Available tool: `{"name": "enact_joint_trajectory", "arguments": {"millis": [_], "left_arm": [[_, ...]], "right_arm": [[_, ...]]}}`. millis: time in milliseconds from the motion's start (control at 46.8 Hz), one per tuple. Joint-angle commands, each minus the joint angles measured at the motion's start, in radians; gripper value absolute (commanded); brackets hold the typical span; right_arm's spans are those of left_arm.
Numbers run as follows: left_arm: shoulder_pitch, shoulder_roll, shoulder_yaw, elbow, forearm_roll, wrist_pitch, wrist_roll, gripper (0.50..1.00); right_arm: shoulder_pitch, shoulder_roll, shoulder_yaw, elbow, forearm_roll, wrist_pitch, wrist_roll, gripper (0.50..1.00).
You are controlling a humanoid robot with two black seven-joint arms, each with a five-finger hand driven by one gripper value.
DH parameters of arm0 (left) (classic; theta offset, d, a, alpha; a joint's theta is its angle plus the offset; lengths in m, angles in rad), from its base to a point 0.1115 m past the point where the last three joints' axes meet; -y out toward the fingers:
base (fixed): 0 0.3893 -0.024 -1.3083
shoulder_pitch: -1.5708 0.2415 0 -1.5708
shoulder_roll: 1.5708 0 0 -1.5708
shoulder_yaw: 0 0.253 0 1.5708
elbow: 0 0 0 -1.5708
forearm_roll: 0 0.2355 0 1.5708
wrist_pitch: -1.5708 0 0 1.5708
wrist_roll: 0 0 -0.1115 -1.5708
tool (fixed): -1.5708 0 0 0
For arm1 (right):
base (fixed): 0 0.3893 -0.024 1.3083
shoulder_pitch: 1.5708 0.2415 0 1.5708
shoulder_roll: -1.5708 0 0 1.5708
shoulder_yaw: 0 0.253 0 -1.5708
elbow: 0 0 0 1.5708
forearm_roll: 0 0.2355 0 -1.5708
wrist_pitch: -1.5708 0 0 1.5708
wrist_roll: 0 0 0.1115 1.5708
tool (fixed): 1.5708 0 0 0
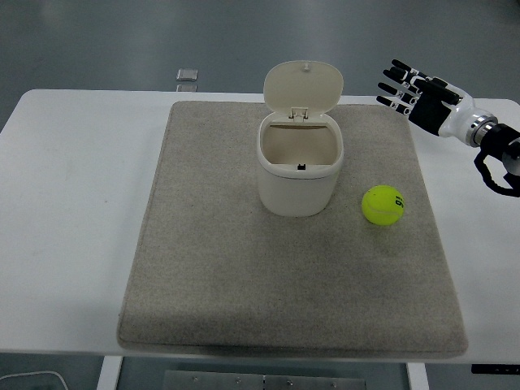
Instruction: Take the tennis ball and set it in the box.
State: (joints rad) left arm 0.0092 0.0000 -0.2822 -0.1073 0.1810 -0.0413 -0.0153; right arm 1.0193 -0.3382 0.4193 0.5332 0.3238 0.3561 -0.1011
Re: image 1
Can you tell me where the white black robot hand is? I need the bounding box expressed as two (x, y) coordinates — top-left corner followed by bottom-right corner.
(376, 59), (489, 140)

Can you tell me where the white cable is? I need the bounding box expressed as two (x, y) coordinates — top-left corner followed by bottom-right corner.
(0, 370), (68, 390)

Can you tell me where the cream lidded plastic bin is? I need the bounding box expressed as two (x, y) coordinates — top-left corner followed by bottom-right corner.
(256, 59), (345, 218)

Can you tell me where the white table leg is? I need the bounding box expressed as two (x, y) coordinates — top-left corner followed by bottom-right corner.
(97, 355), (124, 390)
(405, 362), (427, 390)

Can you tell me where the beige fabric mat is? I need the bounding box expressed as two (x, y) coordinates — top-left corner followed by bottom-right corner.
(116, 100), (469, 361)

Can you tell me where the yellow tennis ball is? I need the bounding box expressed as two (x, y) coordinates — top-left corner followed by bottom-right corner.
(361, 184), (406, 225)

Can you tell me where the black table control panel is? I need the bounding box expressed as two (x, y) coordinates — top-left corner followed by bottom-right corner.
(470, 364), (520, 375)

